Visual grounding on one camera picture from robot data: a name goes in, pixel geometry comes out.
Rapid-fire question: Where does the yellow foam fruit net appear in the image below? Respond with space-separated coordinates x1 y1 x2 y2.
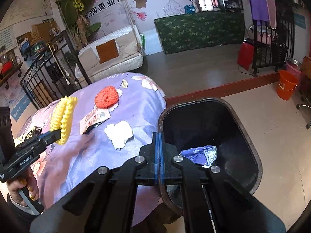
50 96 78 145

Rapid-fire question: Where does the orange plastic bucket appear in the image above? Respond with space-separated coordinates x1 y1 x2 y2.
276 70 299 100

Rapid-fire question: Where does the orange brown cushion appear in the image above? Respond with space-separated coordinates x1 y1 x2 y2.
96 39 119 63

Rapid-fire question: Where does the black metal railing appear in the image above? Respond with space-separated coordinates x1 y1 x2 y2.
20 30 92 110

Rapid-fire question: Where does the black metal rack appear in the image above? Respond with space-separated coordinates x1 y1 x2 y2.
252 10 295 76

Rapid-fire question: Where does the orange foam fruit net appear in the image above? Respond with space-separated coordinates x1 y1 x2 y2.
94 86 119 108

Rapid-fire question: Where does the purple plastic wrapper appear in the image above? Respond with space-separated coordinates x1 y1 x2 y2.
179 145 217 168

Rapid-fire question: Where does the green patterned mattress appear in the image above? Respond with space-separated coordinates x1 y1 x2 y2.
155 11 245 54

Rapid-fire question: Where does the left hand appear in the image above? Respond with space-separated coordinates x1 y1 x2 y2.
6 167 39 207

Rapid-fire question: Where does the black cable bundle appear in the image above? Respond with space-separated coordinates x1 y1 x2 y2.
23 126 42 140

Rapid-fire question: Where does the black trash bin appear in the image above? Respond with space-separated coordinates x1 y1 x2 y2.
153 98 263 209

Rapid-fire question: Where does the purple towel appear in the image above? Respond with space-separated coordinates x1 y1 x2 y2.
250 0 269 23

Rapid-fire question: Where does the pink towel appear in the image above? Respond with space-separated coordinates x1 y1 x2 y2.
266 0 277 30

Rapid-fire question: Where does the wooden wall shelf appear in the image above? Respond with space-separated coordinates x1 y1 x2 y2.
0 63 23 90

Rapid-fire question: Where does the pink snack packet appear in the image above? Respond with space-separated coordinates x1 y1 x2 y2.
79 106 111 135

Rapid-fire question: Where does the purple floral bed sheet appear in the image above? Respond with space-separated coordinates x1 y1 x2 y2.
14 72 167 226

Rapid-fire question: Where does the white wicker swing sofa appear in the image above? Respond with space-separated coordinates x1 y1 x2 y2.
78 25 143 83

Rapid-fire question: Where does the red bag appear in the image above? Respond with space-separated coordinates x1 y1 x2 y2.
237 41 254 70

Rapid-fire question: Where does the white crumpled tissue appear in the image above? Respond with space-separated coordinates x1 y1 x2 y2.
104 120 133 149

